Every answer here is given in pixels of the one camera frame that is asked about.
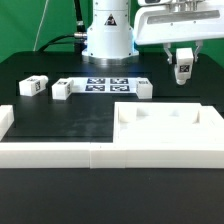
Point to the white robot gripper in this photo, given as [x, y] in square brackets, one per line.
[158, 25]

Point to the white square table top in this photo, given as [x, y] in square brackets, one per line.
[163, 123]

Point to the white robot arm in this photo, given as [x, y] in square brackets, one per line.
[112, 37]

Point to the white sheet with fiducial markers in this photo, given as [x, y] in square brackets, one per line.
[103, 85]

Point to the white front fence bar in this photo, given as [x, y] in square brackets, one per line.
[109, 155]

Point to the white left fence piece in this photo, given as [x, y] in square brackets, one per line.
[6, 119]

